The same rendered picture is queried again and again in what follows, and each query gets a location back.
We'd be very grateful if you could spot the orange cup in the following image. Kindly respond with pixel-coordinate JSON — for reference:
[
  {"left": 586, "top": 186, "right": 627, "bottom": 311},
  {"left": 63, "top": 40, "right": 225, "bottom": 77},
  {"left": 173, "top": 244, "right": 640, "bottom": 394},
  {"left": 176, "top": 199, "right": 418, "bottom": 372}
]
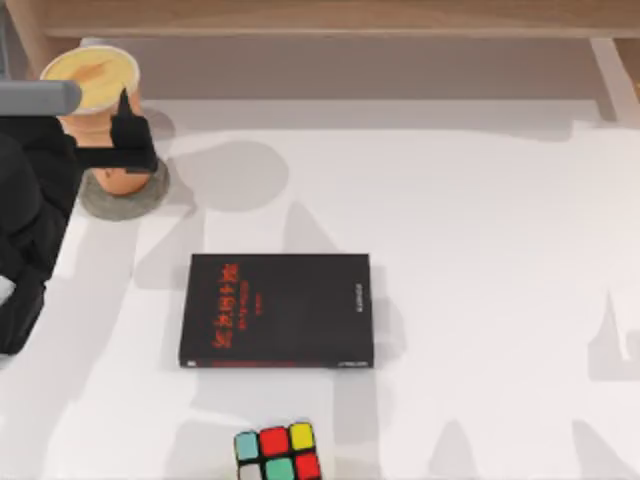
[{"left": 39, "top": 44, "right": 152, "bottom": 196}]

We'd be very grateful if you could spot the grey round coaster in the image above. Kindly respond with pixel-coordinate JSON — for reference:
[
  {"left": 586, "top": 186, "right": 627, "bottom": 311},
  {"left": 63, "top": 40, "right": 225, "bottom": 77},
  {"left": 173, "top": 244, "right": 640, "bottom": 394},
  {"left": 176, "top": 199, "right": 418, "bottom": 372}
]
[{"left": 78, "top": 158, "right": 171, "bottom": 223}]

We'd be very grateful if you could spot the pale grey rounded box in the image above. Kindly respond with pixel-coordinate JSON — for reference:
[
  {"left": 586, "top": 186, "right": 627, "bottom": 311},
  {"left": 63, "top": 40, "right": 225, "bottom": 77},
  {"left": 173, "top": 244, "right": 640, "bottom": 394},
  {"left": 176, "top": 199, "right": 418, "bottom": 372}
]
[{"left": 0, "top": 79, "right": 84, "bottom": 118}]

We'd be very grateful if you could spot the wooden shelf unit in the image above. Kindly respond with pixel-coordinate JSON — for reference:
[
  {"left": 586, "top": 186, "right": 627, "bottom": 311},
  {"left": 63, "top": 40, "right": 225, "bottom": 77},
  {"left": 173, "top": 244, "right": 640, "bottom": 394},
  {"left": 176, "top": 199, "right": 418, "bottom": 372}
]
[{"left": 0, "top": 0, "right": 640, "bottom": 122}]

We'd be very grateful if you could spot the black book with red lettering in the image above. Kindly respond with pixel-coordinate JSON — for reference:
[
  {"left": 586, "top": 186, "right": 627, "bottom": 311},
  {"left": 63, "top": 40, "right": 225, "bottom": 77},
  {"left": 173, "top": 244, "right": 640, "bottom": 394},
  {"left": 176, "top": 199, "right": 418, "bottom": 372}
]
[{"left": 178, "top": 252, "right": 377, "bottom": 371}]

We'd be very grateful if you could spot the multicoloured puzzle cube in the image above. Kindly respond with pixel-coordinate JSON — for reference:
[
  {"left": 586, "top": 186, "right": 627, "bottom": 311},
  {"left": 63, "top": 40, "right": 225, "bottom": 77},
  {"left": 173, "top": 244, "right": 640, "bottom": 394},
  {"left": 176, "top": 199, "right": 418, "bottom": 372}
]
[{"left": 233, "top": 421, "right": 324, "bottom": 480}]

